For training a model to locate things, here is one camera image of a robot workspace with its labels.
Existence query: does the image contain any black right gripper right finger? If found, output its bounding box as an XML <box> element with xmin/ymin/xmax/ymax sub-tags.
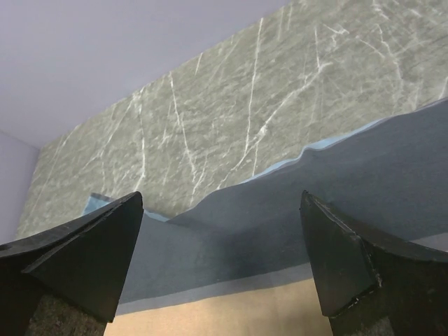
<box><xmin>300</xmin><ymin>191</ymin><xmax>447</xmax><ymax>335</ymax></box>

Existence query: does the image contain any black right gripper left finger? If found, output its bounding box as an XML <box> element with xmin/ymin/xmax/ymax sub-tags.
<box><xmin>1</xmin><ymin>192</ymin><xmax>144</xmax><ymax>335</ymax></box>

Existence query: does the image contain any blue-grey pillowcase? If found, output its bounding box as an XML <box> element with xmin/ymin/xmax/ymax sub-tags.
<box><xmin>80</xmin><ymin>97</ymin><xmax>448</xmax><ymax>314</ymax></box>

